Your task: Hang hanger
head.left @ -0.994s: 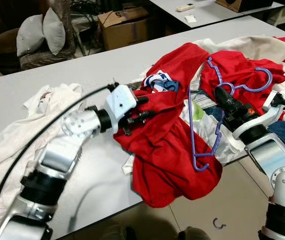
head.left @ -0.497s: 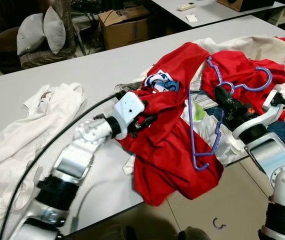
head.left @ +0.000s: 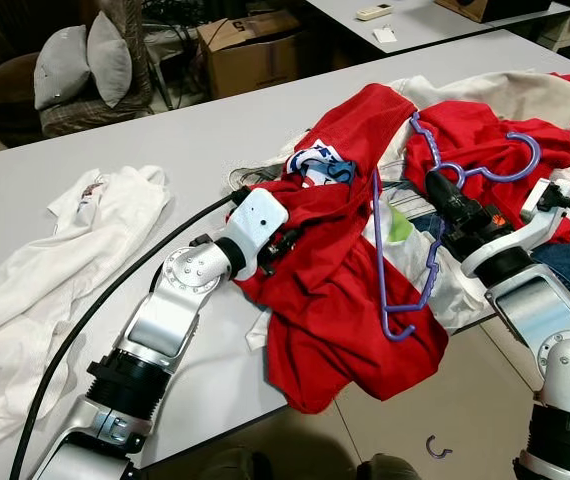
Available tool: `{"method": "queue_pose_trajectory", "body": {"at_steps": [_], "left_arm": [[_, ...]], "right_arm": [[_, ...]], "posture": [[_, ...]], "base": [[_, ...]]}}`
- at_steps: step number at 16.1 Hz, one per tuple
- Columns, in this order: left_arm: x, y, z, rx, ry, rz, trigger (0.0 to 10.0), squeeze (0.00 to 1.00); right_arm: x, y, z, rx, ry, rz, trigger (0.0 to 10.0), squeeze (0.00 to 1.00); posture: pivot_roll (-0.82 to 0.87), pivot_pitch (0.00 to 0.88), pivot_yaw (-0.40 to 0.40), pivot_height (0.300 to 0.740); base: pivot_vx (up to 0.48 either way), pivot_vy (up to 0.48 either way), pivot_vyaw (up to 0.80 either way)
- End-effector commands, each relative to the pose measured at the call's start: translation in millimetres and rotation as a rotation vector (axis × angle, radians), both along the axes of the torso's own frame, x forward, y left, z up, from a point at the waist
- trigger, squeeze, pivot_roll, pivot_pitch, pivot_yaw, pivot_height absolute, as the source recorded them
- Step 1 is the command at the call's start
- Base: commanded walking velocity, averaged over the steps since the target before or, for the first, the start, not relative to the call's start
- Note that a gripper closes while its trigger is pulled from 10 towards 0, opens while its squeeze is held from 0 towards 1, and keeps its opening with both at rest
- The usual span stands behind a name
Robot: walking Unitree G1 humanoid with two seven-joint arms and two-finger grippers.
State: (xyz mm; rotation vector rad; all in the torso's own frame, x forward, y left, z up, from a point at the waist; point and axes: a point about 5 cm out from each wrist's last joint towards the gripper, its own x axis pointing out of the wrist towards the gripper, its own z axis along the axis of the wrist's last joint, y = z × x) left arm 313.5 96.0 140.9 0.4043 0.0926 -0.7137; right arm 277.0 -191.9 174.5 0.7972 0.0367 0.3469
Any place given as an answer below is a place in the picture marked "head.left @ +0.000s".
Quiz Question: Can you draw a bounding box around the large red shirt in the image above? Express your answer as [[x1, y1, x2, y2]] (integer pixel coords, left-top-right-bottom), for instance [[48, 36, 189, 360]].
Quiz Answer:
[[233, 83, 453, 416]]

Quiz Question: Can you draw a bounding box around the white remote control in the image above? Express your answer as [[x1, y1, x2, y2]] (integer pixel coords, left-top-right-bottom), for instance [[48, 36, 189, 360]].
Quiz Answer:
[[355, 3, 394, 22]]

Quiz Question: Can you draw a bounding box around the white blue printed garment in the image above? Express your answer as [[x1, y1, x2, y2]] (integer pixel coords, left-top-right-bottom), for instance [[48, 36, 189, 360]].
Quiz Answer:
[[287, 143, 358, 189]]

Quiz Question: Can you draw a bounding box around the crumpled red garment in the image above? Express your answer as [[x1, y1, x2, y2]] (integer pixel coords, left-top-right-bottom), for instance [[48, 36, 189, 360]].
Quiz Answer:
[[403, 100, 570, 248]]

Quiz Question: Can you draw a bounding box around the grey left robot foot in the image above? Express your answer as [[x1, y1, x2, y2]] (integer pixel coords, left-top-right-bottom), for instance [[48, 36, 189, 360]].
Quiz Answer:
[[197, 447, 271, 480]]

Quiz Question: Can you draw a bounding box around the purple plastic hanger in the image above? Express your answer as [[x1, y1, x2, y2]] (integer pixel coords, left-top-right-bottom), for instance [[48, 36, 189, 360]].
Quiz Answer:
[[369, 110, 544, 343]]

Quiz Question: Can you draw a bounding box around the flat brown cardboard box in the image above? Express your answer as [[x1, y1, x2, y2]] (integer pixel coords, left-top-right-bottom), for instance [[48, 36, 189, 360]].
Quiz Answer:
[[435, 0, 554, 24]]

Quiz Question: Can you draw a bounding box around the plain white T-shirt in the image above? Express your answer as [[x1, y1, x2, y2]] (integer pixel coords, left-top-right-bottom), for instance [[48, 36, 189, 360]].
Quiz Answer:
[[0, 163, 173, 458]]

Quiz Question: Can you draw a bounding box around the brown wicker chair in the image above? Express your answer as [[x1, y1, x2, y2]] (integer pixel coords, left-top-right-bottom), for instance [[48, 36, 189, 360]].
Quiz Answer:
[[0, 0, 161, 141]]

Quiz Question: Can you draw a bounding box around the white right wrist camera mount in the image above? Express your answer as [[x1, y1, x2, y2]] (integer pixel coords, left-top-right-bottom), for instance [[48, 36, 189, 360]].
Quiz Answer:
[[460, 177, 570, 283]]

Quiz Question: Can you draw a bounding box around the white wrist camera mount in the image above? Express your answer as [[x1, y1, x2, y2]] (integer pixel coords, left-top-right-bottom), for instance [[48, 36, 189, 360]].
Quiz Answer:
[[227, 187, 290, 282], [460, 177, 570, 283]]

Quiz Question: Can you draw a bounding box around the grey robot foot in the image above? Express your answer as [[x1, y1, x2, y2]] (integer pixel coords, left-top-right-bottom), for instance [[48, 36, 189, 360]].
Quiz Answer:
[[355, 453, 421, 480], [197, 447, 271, 480]]

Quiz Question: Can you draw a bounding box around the grey cushion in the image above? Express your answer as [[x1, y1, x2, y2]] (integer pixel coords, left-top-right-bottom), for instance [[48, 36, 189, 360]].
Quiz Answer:
[[87, 10, 134, 109], [33, 25, 94, 112]]

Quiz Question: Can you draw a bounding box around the small purple hook piece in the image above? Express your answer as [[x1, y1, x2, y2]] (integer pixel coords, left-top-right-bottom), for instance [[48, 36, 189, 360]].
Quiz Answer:
[[424, 434, 454, 460]]

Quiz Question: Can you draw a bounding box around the cream white garment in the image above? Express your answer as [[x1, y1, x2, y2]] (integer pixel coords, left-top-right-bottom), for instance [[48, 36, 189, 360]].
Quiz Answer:
[[390, 70, 570, 251]]

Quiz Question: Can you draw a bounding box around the white shirt green print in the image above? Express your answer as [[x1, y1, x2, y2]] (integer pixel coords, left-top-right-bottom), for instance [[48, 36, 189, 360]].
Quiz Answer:
[[378, 195, 498, 333]]

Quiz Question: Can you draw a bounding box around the grey right robot foot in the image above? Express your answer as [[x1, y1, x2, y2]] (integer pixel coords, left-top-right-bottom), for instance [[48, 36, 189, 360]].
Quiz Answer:
[[355, 453, 421, 480]]

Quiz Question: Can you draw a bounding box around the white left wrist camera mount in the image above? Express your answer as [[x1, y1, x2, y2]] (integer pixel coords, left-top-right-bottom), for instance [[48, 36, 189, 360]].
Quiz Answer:
[[227, 187, 290, 282]]

